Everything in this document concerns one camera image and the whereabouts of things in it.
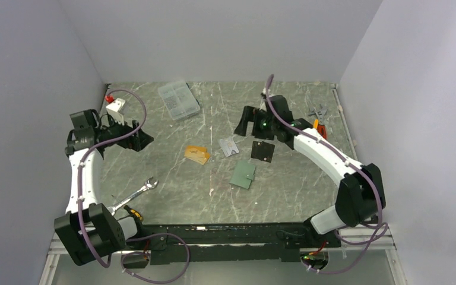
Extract yellow black screwdriver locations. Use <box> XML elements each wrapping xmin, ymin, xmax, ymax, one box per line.
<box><xmin>123</xmin><ymin>205</ymin><xmax>143</xmax><ymax>221</ymax></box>

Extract green card holder wallet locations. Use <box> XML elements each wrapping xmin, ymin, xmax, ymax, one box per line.
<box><xmin>229</xmin><ymin>161</ymin><xmax>256</xmax><ymax>189</ymax></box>

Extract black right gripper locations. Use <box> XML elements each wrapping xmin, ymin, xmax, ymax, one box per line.
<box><xmin>235</xmin><ymin>106</ymin><xmax>278</xmax><ymax>141</ymax></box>

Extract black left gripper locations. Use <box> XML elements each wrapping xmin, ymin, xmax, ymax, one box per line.
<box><xmin>96</xmin><ymin>113</ymin><xmax>153</xmax><ymax>151</ymax></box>

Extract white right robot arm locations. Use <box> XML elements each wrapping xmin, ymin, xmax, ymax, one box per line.
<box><xmin>234</xmin><ymin>94</ymin><xmax>386</xmax><ymax>246</ymax></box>

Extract aluminium frame rail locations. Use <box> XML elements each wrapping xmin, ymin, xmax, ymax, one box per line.
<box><xmin>39</xmin><ymin>226</ymin><xmax>406</xmax><ymax>284</ymax></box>

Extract red adjustable wrench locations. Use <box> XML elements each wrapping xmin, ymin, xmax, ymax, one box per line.
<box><xmin>309</xmin><ymin>104</ymin><xmax>327</xmax><ymax>140</ymax></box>

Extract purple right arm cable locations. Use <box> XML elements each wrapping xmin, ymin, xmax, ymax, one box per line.
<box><xmin>263</xmin><ymin>74</ymin><xmax>390</xmax><ymax>276</ymax></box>

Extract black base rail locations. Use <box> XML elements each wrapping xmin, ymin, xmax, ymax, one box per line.
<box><xmin>124</xmin><ymin>222</ymin><xmax>341</xmax><ymax>265</ymax></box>

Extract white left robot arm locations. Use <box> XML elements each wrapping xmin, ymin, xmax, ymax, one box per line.
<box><xmin>54</xmin><ymin>109</ymin><xmax>154</xmax><ymax>266</ymax></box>

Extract silver open-end wrench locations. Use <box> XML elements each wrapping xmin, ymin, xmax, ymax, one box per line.
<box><xmin>107</xmin><ymin>177</ymin><xmax>159</xmax><ymax>216</ymax></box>

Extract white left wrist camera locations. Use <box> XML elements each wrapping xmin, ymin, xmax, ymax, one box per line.
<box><xmin>104</xmin><ymin>95</ymin><xmax>128</xmax><ymax>125</ymax></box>

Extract clear plastic organizer box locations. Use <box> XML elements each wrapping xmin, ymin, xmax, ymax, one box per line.
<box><xmin>157</xmin><ymin>81</ymin><xmax>200</xmax><ymax>121</ymax></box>

